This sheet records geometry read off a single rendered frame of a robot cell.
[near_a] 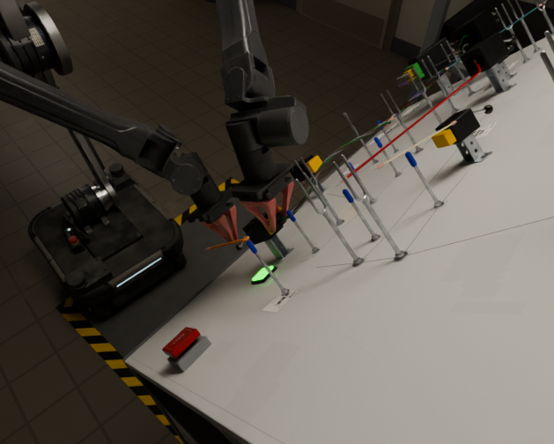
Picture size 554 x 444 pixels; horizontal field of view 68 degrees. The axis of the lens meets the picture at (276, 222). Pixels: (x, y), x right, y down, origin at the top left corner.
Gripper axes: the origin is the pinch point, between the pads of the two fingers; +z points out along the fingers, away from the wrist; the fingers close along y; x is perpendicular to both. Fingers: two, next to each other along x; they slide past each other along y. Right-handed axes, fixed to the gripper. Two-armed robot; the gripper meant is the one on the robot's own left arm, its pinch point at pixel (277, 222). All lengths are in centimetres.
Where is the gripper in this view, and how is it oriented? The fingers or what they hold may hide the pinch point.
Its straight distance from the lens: 73.5
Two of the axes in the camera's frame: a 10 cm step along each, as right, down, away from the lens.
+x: -7.8, -0.9, 6.2
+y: 5.6, -5.4, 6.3
